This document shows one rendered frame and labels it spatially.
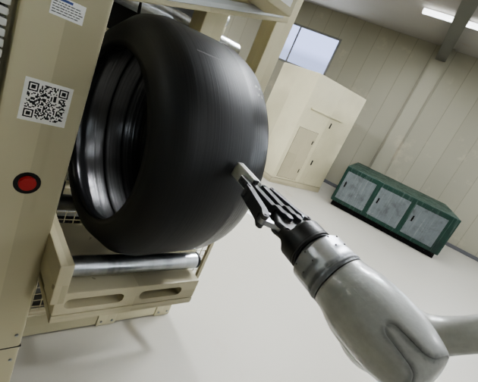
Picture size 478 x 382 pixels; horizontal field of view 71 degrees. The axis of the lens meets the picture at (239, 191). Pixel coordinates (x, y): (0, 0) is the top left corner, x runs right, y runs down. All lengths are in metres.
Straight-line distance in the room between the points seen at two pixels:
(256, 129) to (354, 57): 8.00
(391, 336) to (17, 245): 0.70
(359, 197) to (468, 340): 5.91
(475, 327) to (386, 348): 0.21
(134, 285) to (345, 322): 0.54
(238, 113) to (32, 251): 0.52
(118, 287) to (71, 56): 0.49
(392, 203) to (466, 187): 2.41
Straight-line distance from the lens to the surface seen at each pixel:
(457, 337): 0.63
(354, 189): 6.48
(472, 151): 8.49
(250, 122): 0.70
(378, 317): 0.45
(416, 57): 8.59
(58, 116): 0.71
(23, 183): 0.75
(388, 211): 6.50
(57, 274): 0.75
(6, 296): 0.91
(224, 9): 1.26
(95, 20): 0.69
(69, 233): 1.10
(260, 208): 0.54
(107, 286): 0.84
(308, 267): 0.50
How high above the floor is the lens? 1.39
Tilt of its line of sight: 17 degrees down
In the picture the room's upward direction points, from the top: 24 degrees clockwise
